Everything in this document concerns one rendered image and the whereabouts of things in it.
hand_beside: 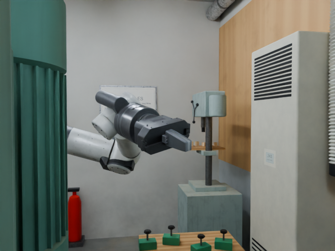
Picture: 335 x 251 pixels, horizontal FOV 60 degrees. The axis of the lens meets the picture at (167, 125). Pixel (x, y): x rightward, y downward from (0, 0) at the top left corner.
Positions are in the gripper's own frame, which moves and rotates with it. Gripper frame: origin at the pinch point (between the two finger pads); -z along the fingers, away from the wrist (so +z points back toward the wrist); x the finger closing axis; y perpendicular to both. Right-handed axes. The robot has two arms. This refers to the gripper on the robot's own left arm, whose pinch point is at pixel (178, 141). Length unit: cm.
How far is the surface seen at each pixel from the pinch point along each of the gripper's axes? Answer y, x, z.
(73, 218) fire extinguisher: -171, -51, 218
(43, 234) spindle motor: 1.5, 29.6, -12.7
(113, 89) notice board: -47, -119, 243
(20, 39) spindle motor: 20.4, 28.0, -9.5
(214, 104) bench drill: -38, -135, 109
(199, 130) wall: -96, -197, 184
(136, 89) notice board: -47, -141, 230
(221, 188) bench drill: -115, -144, 103
